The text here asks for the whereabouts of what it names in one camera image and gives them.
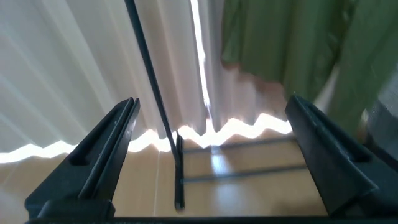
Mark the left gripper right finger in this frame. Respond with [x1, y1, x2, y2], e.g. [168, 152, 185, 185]
[284, 94, 398, 218]

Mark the green printed shirt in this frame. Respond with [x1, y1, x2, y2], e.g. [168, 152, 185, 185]
[220, 0, 398, 138]

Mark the black clothes rack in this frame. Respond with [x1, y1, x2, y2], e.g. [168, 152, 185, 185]
[123, 0, 308, 213]

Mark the beige curtain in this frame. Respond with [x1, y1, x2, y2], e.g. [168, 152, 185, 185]
[0, 0, 341, 155]

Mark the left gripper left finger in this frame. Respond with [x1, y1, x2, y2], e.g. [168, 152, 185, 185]
[24, 96, 141, 219]

